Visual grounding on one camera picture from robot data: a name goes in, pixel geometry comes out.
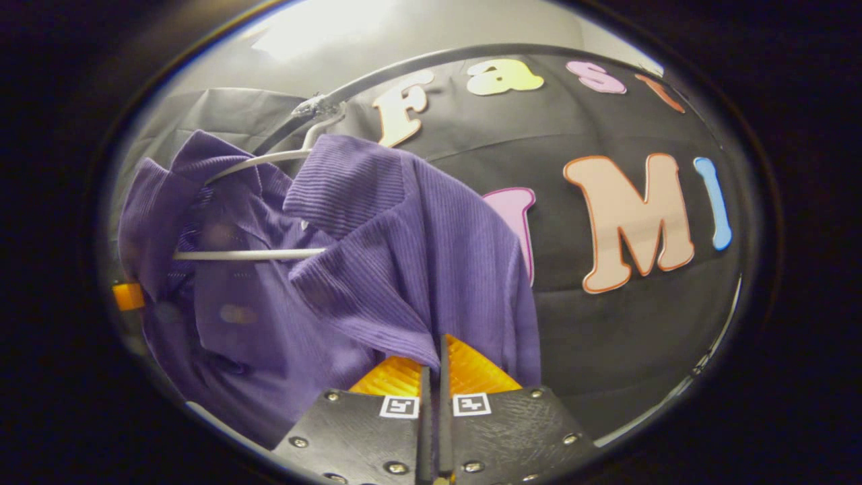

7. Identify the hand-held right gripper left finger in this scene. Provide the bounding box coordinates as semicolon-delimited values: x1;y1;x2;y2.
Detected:
273;356;432;485

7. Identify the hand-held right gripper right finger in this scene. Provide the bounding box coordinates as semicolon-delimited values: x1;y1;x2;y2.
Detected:
438;335;597;485

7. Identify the white hanger with taped hook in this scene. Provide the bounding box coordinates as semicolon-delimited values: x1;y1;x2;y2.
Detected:
172;101;347;262

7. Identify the purple ribbed shirt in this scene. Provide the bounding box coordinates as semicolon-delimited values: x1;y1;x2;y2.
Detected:
118;130;543;451

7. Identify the black backdrop cloth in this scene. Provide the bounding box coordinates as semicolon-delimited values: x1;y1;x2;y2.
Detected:
111;51;745;439

